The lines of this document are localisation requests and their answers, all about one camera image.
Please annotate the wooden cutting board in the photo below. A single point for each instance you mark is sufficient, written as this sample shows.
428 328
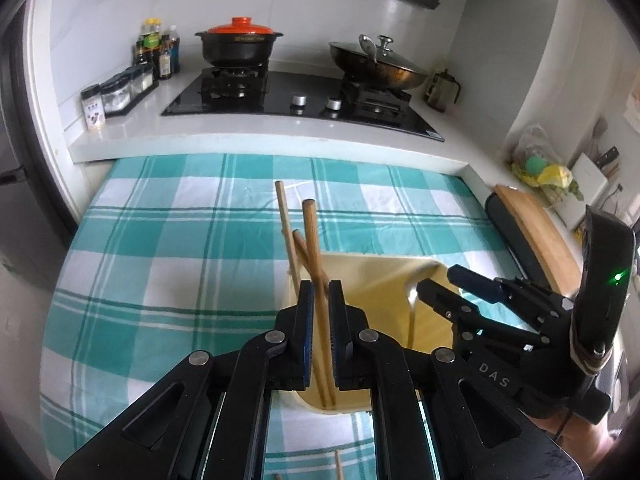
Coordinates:
540 240

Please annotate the person's right forearm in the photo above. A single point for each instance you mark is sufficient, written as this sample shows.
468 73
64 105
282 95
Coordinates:
590 440

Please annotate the metal ladle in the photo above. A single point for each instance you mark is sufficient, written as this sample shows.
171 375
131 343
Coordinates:
368 47

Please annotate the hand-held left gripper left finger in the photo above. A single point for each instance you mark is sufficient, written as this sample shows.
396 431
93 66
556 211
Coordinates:
306 335

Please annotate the yellow-capped oil bottle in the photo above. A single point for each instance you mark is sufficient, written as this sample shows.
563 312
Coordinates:
151 35

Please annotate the wooden chopstick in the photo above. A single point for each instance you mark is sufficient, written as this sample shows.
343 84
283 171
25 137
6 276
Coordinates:
285 220
312 240
302 247
339 465

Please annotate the teal checked tablecloth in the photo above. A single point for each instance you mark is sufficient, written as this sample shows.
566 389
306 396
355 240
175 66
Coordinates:
150 260

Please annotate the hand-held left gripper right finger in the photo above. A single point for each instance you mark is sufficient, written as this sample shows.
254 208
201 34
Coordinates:
338 335

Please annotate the dark wok with glass lid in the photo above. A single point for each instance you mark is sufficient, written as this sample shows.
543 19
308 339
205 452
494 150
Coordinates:
390 70

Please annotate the dark sauce bottle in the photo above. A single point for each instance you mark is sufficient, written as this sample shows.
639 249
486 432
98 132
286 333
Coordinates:
165 65
142 55

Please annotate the dark glass jug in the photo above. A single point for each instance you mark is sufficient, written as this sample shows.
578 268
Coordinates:
442 91

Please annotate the black gas stove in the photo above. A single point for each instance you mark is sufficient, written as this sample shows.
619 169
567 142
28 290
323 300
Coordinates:
280 95

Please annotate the brown bottle white cap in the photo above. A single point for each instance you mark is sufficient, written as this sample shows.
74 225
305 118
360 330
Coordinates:
173 55

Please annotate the black clay pot red lid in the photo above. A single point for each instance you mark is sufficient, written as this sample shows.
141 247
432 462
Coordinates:
239 45

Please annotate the yellow green plastic bag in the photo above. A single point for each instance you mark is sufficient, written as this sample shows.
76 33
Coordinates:
542 170

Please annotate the clear spice jar rack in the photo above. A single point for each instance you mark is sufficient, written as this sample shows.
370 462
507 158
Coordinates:
127 87

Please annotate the dark door frame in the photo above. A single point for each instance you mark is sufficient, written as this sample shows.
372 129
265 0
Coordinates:
47 185

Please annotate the cream utensil holder box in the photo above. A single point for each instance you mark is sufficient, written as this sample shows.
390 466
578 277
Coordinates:
380 300

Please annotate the white labelled seasoning jar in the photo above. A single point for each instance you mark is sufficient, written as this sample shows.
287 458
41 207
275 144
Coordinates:
93 110

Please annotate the black rounded bar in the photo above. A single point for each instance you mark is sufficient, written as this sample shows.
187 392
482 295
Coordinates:
505 230

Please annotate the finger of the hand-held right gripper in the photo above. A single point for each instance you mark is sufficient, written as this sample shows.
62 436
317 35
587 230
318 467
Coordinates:
440 300
477 285

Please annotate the white knife block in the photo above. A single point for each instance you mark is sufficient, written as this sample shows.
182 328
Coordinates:
587 182

